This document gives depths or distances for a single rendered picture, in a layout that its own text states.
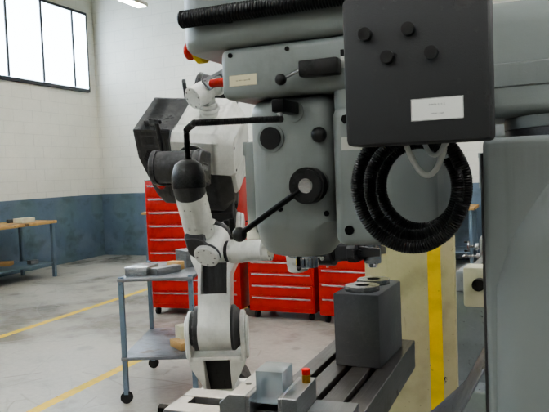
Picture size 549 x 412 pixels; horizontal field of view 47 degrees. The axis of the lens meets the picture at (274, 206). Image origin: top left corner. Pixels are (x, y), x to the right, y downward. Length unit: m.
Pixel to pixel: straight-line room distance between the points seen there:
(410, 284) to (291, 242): 1.85
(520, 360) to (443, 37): 0.53
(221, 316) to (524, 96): 1.20
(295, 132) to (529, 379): 0.60
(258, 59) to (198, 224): 0.71
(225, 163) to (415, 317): 1.54
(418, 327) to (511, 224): 2.06
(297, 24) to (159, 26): 11.23
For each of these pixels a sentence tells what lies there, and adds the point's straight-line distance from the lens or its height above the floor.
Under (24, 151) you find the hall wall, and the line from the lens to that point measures 11.50.
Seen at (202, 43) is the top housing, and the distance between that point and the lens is 1.31.
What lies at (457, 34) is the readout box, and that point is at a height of 1.66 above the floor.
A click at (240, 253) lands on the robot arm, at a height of 1.25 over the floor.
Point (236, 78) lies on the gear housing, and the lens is 1.28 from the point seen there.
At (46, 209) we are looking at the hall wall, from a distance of 11.80.
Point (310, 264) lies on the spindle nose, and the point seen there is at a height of 1.29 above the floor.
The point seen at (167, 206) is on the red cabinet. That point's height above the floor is 1.17.
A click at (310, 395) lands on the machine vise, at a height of 1.07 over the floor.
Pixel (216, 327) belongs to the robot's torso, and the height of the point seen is 1.01.
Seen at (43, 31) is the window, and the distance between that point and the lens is 12.12.
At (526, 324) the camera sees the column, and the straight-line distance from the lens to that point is 1.10.
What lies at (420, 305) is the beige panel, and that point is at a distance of 3.09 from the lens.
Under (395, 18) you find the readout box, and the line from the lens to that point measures 0.93.
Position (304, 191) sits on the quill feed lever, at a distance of 1.20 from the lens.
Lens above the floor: 1.48
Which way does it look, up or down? 3 degrees down
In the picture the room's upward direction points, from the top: 2 degrees counter-clockwise
